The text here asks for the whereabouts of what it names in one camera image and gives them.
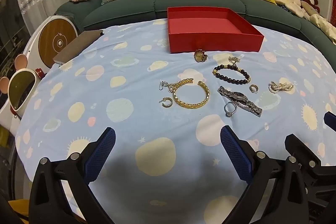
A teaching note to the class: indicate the silver flower earring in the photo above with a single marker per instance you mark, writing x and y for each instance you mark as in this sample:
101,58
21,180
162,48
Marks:
170,88

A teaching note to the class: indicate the crystal drop earring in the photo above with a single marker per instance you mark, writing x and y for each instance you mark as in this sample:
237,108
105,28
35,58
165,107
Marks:
233,59

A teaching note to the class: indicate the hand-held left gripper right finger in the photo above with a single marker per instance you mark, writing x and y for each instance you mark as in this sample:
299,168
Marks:
236,153

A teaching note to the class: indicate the gold hoop earring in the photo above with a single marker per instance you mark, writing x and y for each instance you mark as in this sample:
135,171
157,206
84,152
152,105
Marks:
251,87

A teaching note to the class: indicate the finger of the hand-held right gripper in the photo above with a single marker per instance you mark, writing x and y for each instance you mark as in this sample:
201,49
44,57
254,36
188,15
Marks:
331,121
302,148

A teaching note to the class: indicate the silver metal watch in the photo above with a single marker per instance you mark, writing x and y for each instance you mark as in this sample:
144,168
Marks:
237,96

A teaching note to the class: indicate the dark green sofa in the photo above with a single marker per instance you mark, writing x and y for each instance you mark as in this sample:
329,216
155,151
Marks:
199,1

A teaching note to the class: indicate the pearl bow brooch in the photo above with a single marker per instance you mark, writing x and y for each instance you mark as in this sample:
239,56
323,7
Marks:
279,87

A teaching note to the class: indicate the red cardboard box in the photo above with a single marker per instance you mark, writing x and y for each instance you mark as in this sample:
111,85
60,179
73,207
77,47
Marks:
215,40

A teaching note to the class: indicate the blue planet print cloth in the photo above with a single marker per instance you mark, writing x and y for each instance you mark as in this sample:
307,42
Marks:
131,82

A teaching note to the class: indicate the brown notebook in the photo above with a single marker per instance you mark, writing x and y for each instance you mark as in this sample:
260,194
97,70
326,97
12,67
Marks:
76,45

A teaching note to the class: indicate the white machine with wooden disc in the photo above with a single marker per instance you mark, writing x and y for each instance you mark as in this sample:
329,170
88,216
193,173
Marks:
56,40

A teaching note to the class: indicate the cream quilted cushion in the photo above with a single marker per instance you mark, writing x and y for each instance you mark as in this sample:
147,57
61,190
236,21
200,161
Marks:
323,27

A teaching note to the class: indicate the dark hoop earring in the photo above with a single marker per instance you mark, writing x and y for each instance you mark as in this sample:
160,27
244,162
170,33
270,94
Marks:
168,105

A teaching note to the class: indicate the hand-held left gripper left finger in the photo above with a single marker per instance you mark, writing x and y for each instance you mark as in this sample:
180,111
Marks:
101,153

